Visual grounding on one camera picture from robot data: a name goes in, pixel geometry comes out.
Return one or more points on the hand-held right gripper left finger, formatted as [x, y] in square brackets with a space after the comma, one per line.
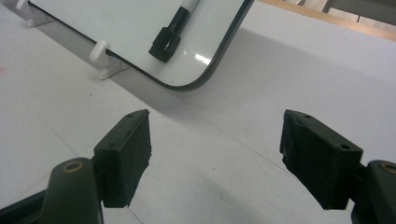
[124, 161]

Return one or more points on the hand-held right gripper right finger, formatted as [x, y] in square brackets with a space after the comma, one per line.
[317, 155]

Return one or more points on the black whiteboard marker with eraser cap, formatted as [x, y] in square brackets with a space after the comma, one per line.
[166, 42]

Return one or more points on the white whiteboard with dark rim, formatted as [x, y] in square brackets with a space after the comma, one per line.
[118, 25]

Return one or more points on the white plastic board stand foot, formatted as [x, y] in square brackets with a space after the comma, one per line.
[104, 63]

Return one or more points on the wooden edge strip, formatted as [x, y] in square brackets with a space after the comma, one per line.
[342, 21]

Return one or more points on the grey furniture panel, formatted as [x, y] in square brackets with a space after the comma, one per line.
[367, 9]

